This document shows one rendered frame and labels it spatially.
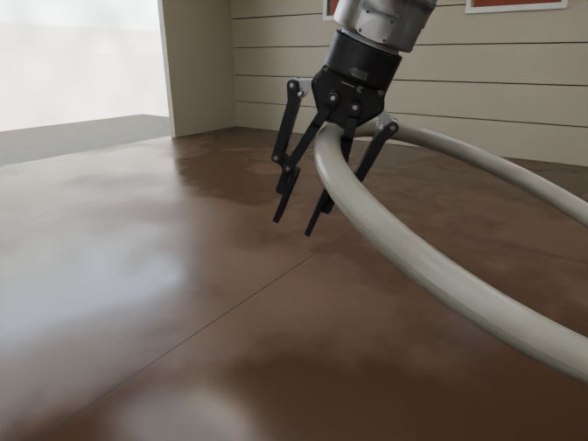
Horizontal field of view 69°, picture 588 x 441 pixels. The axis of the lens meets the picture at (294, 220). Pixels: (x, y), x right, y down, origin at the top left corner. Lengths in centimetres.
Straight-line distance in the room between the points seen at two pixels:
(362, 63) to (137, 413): 173
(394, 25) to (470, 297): 25
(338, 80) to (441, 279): 25
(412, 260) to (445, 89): 659
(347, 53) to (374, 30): 3
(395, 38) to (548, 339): 29
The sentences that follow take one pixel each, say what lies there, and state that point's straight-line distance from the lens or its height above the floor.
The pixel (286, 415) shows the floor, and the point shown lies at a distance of 186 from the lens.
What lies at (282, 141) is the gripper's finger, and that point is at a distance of 50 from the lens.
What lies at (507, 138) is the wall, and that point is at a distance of 678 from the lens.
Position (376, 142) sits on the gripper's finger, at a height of 124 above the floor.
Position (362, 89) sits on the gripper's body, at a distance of 48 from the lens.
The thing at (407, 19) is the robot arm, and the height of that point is 136.
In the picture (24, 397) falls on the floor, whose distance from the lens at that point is 224.
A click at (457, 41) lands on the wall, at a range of 687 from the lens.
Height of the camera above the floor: 133
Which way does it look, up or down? 21 degrees down
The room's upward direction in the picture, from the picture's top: straight up
